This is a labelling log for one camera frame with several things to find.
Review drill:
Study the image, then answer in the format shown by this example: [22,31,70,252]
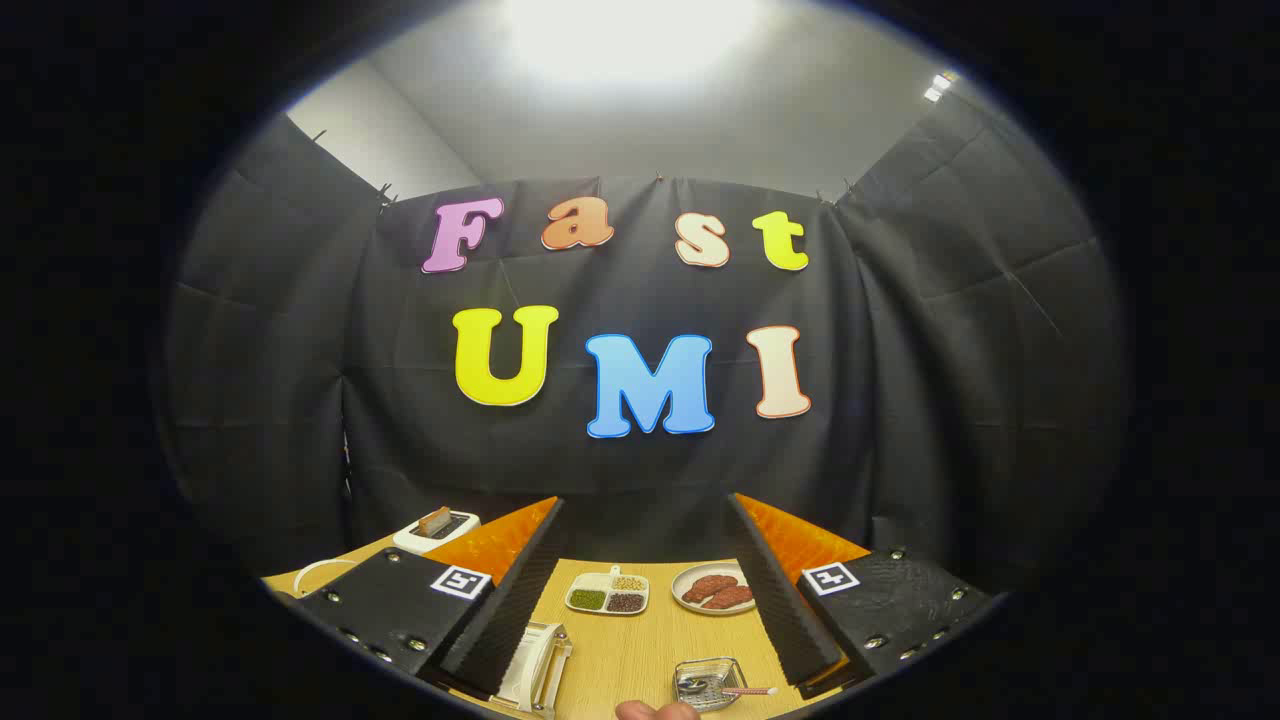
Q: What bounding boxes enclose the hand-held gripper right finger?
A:
[727,491,993,701]

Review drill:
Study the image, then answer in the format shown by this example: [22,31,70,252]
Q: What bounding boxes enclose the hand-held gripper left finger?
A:
[293,496,566,699]

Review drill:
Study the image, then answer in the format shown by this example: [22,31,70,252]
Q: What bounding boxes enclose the white wire dish rack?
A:
[293,558,573,717]

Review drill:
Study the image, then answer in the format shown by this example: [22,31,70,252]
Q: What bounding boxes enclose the spoon with checkered handle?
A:
[680,678,779,699]

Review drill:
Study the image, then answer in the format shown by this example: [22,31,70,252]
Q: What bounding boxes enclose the small wire basket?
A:
[673,657,749,713]

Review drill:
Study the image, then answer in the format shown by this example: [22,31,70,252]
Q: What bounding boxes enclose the beige round meat plate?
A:
[671,561,757,615]

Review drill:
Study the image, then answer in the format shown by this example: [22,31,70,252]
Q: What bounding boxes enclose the white toaster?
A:
[393,508,481,554]

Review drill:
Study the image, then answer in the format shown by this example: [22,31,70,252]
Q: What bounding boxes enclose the white divided snack tray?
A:
[565,566,651,616]

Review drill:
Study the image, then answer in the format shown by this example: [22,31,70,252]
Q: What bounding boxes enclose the black backdrop cloth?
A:
[160,90,1131,601]

